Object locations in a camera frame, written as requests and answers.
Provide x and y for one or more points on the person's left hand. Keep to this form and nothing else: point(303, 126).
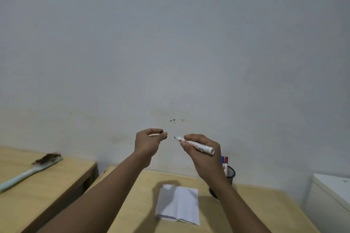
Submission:
point(143, 145)

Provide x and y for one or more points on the person's right hand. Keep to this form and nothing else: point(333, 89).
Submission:
point(205, 164)

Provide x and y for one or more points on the person's left thumb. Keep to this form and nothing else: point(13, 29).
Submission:
point(161, 139)

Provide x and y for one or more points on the person's right thumb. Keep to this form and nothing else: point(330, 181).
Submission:
point(186, 148)

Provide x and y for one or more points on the black marker cap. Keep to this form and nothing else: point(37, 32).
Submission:
point(165, 134)

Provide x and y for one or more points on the white marker pen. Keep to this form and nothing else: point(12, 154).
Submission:
point(201, 148)

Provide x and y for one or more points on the person's right forearm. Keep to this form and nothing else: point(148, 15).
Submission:
point(238, 211)

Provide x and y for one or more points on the person's left forearm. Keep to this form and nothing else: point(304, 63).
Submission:
point(109, 194)

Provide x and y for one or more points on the black mesh pen holder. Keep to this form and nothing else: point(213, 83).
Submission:
point(230, 174)

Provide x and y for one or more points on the white folded paper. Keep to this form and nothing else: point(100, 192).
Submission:
point(179, 204)

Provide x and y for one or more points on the wooden side table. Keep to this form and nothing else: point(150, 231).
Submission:
point(41, 194)

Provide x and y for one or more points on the white cabinet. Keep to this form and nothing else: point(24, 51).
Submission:
point(330, 202)

